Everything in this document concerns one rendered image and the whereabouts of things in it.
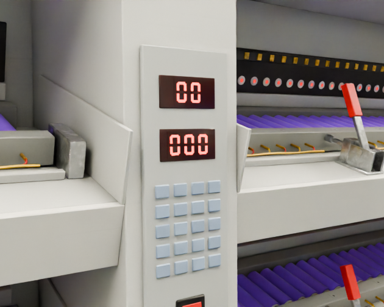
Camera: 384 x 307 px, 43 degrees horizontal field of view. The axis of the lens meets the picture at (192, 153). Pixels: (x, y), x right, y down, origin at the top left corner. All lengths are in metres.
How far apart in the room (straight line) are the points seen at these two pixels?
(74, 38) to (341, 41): 0.48
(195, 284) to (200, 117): 0.12
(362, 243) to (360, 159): 0.27
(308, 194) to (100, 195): 0.18
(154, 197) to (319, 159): 0.23
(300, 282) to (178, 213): 0.30
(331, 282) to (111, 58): 0.41
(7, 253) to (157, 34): 0.17
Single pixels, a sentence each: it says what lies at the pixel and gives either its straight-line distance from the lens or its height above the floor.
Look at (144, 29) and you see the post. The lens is 0.33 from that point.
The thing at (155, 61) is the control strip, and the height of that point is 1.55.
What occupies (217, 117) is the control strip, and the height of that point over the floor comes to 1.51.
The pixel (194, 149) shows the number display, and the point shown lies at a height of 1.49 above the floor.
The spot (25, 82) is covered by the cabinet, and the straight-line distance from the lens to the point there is 0.51.
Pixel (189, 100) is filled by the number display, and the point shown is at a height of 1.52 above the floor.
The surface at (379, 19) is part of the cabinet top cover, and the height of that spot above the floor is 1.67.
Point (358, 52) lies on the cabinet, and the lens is 0.81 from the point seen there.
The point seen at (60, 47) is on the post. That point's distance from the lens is 0.43.
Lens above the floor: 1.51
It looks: 3 degrees down
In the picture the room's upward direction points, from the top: 1 degrees counter-clockwise
